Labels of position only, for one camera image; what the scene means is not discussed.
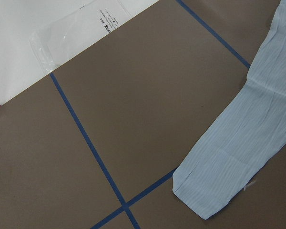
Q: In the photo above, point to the light blue striped shirt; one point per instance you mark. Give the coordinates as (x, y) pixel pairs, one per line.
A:
(250, 131)

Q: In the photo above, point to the clear plastic bag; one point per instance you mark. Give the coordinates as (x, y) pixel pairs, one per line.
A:
(60, 41)

